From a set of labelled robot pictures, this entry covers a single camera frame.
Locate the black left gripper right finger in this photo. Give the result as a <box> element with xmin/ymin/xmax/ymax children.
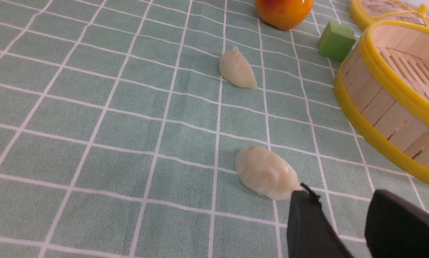
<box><xmin>364</xmin><ymin>189</ymin><xmax>429</xmax><ymax>258</ymax></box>

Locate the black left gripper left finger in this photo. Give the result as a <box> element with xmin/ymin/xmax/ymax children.
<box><xmin>286</xmin><ymin>183</ymin><xmax>353</xmax><ymax>258</ymax></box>

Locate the bamboo steamer tray yellow rim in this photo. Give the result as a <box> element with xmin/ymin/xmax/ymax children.
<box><xmin>334</xmin><ymin>20</ymin><xmax>429</xmax><ymax>184</ymax></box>

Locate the woven bamboo steamer lid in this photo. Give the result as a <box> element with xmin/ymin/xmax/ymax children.
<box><xmin>348</xmin><ymin>0</ymin><xmax>429</xmax><ymax>31</ymax></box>

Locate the green foam cube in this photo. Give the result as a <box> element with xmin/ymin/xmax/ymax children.
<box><xmin>318</xmin><ymin>21</ymin><xmax>356</xmax><ymax>62</ymax></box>

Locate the orange toy pear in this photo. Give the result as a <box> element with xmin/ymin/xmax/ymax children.
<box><xmin>254</xmin><ymin>0</ymin><xmax>313</xmax><ymax>31</ymax></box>

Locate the green checkered tablecloth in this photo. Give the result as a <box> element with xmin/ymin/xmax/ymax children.
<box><xmin>0</xmin><ymin>0</ymin><xmax>429</xmax><ymax>258</ymax></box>

